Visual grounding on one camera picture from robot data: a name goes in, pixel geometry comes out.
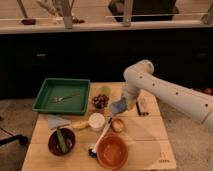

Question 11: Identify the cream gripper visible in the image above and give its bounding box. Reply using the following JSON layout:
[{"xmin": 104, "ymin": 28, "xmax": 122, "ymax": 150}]
[{"xmin": 121, "ymin": 88, "xmax": 139, "ymax": 110}]

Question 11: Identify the blue sponge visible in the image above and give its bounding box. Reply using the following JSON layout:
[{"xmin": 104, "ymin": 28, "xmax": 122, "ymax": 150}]
[{"xmin": 109, "ymin": 98, "xmax": 127, "ymax": 115}]

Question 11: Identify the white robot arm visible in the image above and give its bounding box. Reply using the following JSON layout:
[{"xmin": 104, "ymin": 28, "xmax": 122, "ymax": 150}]
[{"xmin": 122, "ymin": 60, "xmax": 213, "ymax": 132}]

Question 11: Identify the green plastic tray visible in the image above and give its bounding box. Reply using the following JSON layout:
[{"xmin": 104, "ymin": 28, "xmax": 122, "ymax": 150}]
[{"xmin": 32, "ymin": 78, "xmax": 90, "ymax": 116}]

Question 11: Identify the black brown eraser block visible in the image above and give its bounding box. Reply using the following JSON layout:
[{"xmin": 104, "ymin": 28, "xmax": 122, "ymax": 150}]
[{"xmin": 136, "ymin": 99, "xmax": 149, "ymax": 116}]

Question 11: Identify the green lime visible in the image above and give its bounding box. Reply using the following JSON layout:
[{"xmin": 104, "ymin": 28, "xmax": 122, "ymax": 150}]
[{"xmin": 100, "ymin": 86, "xmax": 111, "ymax": 96}]

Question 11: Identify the purple grapes bunch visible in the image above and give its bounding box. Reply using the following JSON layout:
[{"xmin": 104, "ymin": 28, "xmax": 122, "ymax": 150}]
[{"xmin": 92, "ymin": 94, "xmax": 109, "ymax": 109}]

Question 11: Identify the red apple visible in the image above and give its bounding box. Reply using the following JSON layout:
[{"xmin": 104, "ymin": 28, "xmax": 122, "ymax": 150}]
[{"xmin": 111, "ymin": 119, "xmax": 125, "ymax": 133}]

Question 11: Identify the white cup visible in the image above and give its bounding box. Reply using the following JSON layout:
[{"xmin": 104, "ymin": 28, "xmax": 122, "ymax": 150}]
[{"xmin": 88, "ymin": 113, "xmax": 105, "ymax": 131}]

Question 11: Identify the yellow banana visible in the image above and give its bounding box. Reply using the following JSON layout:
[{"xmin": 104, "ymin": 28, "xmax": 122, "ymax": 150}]
[{"xmin": 71, "ymin": 121, "xmax": 89, "ymax": 130}]

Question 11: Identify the orange bowl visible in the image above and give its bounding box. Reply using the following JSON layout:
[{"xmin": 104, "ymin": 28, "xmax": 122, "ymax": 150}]
[{"xmin": 97, "ymin": 134, "xmax": 128, "ymax": 170}]

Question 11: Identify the white dish brush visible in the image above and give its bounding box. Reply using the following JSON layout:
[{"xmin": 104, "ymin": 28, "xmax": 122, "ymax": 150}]
[{"xmin": 88, "ymin": 119, "xmax": 112, "ymax": 158}]

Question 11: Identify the metal fork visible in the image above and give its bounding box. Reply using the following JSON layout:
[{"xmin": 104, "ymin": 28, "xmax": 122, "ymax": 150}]
[{"xmin": 51, "ymin": 93, "xmax": 80, "ymax": 103}]

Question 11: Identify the grey cloth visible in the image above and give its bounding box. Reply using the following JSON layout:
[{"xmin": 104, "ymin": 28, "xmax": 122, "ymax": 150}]
[{"xmin": 47, "ymin": 115, "xmax": 71, "ymax": 130}]

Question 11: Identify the green cucumber piece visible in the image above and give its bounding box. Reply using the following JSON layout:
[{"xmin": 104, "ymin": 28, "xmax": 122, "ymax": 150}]
[{"xmin": 56, "ymin": 129, "xmax": 68, "ymax": 153}]

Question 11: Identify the dark brown bowl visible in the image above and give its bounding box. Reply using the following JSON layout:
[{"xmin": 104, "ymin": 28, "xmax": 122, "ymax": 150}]
[{"xmin": 48, "ymin": 128, "xmax": 75, "ymax": 156}]

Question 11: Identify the black chair base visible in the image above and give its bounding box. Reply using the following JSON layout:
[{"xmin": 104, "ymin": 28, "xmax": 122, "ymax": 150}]
[{"xmin": 0, "ymin": 126, "xmax": 29, "ymax": 146}]

